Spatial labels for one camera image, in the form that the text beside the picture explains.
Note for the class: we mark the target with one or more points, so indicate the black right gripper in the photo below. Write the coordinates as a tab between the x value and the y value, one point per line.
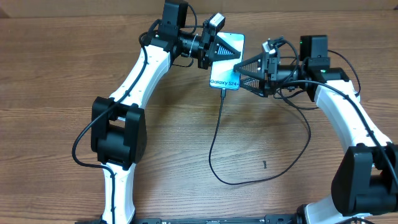
265	65

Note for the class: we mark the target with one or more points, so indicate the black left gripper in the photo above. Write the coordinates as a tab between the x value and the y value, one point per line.
204	60

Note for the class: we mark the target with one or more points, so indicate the Samsung Galaxy smartphone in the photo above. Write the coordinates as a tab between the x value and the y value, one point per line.
222	73

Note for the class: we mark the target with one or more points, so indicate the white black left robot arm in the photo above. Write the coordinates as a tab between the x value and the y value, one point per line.
118	133

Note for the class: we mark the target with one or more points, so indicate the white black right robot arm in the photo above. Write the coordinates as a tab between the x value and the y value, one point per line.
366	180

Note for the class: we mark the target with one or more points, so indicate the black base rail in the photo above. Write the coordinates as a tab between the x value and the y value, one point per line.
267	219

